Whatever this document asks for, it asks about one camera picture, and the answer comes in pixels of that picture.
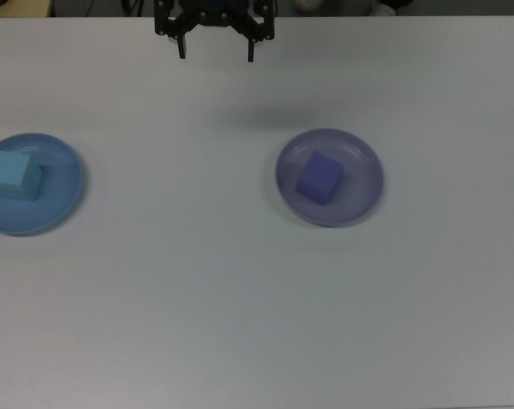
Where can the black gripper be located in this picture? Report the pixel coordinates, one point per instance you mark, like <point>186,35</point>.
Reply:
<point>220,19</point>

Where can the purple plate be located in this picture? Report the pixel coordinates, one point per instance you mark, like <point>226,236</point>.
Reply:
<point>363,187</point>

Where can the purple cube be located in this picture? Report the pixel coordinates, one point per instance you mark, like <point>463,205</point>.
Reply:
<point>318,179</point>

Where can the light blue cube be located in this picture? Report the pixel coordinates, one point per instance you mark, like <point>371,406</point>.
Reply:
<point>9,170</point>

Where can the blue plate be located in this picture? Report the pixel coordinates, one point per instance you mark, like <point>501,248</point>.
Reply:
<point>47,213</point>

